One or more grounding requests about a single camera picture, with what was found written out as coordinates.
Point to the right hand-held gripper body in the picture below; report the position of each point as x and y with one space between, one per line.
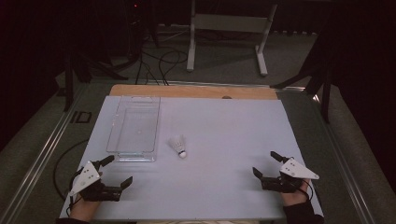
295 170

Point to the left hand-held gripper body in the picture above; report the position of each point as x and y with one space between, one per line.
85 179

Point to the clear plastic tray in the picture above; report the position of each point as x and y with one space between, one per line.
134 130

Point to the white shuttlecock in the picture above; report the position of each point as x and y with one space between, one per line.
179 144

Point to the person's right hand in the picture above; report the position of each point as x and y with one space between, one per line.
295 197

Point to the person's left hand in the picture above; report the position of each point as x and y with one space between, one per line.
82 210

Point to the white table sheet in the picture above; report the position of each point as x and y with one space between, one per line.
218 140

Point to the black stand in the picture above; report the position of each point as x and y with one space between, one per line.
84 68
320 74

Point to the white metal stand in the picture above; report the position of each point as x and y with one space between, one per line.
229 23

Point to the metal floor rail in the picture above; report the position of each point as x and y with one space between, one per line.
40 158
348 174

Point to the black floor frame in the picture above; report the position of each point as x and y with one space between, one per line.
81 117

